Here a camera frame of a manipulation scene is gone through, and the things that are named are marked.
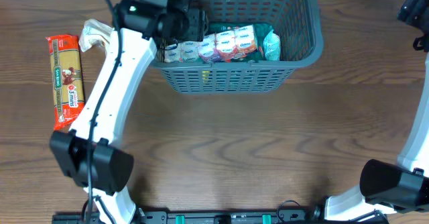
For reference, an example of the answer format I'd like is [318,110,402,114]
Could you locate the multipack of small cartons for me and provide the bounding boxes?
[164,25,258,63]

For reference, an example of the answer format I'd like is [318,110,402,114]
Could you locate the beige pouch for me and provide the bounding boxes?
[78,19,113,53]

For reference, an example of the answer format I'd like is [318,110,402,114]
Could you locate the light blue tissue pack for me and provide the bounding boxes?
[263,30,281,61]

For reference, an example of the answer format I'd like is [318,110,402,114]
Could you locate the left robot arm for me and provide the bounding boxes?
[49,0,208,223]

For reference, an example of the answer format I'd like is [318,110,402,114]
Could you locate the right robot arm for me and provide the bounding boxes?
[310,84,428,223]

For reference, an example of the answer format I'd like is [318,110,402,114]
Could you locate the green coffee bag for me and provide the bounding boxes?
[205,23,273,62]

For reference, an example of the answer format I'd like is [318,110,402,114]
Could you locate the grey plastic basket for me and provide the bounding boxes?
[151,0,323,94]

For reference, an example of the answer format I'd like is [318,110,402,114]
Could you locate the red spaghetti packet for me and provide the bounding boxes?
[46,34,85,130]

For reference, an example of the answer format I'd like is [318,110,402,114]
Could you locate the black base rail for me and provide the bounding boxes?
[51,209,389,224]

